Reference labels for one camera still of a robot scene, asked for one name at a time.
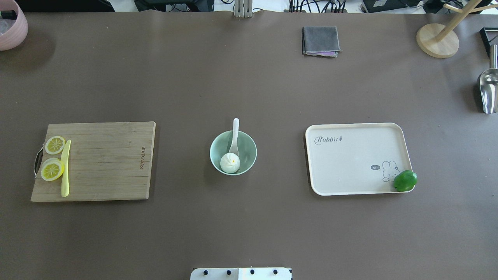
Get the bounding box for white ceramic spoon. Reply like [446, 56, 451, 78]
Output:
[229, 118, 240, 156]

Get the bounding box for white steamed bun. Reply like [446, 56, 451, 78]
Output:
[220, 152, 241, 174]

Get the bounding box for light green bowl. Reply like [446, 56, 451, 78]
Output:
[209, 130, 257, 176]

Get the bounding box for pink bowl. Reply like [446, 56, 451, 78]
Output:
[0, 0, 28, 51]

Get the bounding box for cream rabbit tray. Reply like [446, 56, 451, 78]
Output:
[305, 122, 412, 196]

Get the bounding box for grey folded cloth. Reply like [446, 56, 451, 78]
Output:
[302, 26, 342, 58]

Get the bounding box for wooden cutting board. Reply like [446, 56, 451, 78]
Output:
[31, 122, 156, 202]

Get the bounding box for green lime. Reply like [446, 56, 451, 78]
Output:
[394, 170, 418, 193]

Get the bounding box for yellow plastic knife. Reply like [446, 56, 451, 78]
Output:
[60, 140, 71, 197]

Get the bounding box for stacked lemon slices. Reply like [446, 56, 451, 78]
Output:
[40, 158, 65, 182]

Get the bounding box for wooden mug tree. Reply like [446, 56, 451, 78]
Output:
[416, 0, 498, 59]

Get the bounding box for metal scoop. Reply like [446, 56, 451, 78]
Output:
[478, 44, 498, 114]

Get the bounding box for aluminium frame post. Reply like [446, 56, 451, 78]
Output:
[233, 0, 253, 18]

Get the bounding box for lemon slice near handle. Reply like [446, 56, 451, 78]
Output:
[44, 135, 66, 155]

